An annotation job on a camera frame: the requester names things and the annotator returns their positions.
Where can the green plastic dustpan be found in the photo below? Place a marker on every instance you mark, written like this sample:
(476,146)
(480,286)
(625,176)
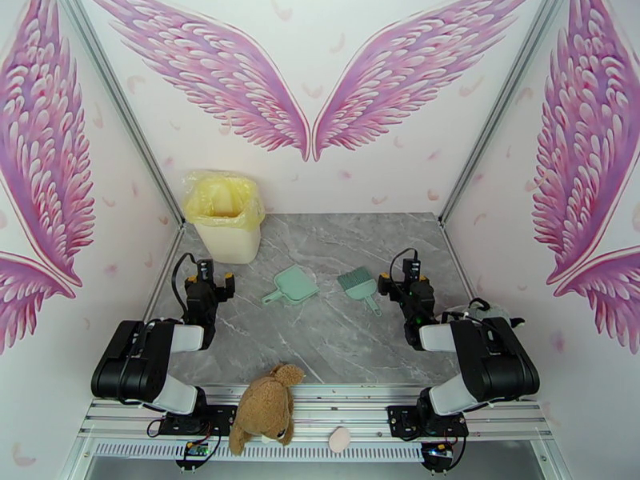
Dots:
(296,286)

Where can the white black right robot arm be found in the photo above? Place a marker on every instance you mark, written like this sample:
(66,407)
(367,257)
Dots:
(500,363)

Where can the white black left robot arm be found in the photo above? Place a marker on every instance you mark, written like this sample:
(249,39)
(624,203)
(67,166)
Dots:
(130,363)

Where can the brown plush bunny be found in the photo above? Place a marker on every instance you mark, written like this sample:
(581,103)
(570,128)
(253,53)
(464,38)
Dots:
(262,408)

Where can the cream plastic trash bin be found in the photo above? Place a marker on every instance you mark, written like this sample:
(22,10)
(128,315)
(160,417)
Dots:
(230,243)

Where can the green plastic hand brush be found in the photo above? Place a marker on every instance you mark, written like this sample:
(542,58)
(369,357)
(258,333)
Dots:
(356,284)

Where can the yellow plastic bin liner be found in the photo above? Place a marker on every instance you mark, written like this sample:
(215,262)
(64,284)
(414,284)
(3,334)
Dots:
(200,203)

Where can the grey white plush husky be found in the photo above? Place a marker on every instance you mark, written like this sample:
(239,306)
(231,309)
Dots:
(495,309)

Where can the aluminium corner post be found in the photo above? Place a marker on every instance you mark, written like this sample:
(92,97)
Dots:
(121,106)
(502,106)

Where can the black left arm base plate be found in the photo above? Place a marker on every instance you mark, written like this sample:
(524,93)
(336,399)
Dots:
(222,418)

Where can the aluminium rail frame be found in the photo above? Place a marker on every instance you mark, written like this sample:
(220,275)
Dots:
(340,408)

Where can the pink round sponge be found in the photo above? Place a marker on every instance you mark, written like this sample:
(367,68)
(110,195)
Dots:
(340,439)

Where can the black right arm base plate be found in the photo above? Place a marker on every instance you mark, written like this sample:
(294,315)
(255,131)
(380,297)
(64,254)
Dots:
(400,421)

